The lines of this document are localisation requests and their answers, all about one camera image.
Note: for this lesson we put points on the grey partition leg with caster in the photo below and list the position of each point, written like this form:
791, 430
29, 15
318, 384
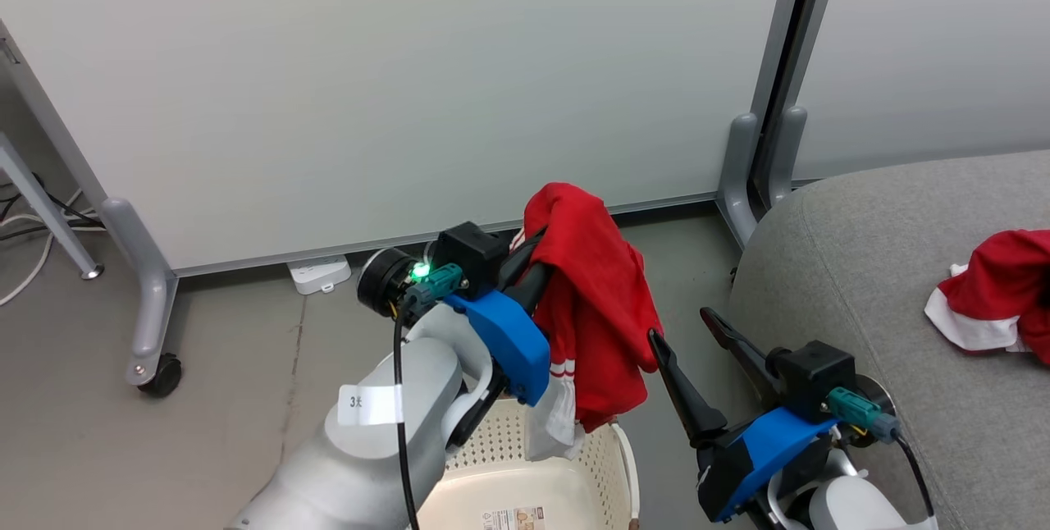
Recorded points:
148, 300

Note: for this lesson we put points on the paper label in basket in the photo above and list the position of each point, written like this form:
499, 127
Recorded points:
513, 518

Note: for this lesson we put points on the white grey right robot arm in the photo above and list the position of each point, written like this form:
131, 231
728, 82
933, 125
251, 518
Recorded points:
853, 509

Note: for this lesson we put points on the red garment with white trim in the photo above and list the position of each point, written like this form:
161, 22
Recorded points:
599, 308
1001, 284

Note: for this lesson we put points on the white power strip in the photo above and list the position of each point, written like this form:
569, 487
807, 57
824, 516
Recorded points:
320, 274

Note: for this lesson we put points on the narrow white partition panel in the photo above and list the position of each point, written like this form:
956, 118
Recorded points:
927, 46

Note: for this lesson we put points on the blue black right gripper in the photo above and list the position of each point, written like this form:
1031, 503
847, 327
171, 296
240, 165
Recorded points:
763, 448

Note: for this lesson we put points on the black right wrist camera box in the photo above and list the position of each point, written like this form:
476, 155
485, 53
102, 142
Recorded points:
812, 378

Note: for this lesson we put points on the beige perforated laundry basket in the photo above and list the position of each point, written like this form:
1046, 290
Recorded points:
525, 489

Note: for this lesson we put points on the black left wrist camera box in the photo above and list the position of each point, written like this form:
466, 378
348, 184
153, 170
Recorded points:
472, 255

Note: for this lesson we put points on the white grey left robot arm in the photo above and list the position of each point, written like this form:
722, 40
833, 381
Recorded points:
369, 464

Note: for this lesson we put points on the large white partition panel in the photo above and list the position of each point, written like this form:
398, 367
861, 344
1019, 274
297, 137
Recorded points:
369, 87

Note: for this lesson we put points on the grey fabric sofa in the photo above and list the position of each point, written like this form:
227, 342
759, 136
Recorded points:
886, 267

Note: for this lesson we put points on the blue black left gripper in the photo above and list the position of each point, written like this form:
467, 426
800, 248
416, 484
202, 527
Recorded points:
517, 349

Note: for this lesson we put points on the grey metal table leg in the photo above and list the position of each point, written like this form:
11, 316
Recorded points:
45, 214

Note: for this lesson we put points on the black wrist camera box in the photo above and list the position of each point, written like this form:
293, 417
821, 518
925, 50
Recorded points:
472, 255
812, 378

